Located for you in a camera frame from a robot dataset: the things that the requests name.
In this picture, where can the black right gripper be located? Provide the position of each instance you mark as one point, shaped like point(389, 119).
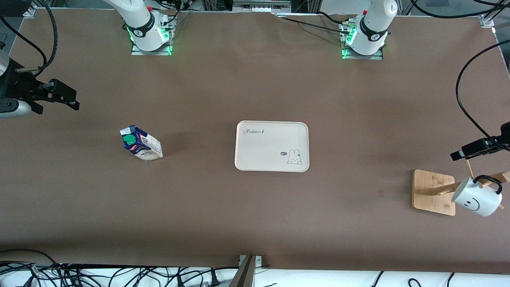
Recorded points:
point(15, 85)

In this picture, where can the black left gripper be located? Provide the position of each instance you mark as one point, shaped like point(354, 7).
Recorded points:
point(503, 140)

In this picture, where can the blue white milk carton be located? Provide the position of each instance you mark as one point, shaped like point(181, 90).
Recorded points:
point(141, 145)

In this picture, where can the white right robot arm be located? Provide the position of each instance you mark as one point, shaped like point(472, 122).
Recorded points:
point(139, 28)

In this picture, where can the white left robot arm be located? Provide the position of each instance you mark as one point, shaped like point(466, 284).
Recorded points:
point(370, 28)

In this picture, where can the wooden cup rack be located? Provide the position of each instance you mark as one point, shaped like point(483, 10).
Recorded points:
point(432, 195)

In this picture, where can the aluminium corner profile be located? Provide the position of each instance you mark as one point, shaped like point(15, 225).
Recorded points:
point(488, 18)

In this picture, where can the cream rabbit print tray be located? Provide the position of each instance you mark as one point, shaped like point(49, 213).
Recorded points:
point(263, 147)

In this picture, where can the grey power strip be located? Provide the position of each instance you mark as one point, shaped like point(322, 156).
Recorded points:
point(261, 6)

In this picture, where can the black power plug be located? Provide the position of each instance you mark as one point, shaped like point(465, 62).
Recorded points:
point(215, 278)

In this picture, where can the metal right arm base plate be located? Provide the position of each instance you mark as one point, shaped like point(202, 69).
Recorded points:
point(137, 52)

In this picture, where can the metal table edge bracket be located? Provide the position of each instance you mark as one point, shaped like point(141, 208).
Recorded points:
point(258, 261)

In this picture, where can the grey camera stand pole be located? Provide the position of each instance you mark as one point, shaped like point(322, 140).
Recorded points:
point(245, 275)

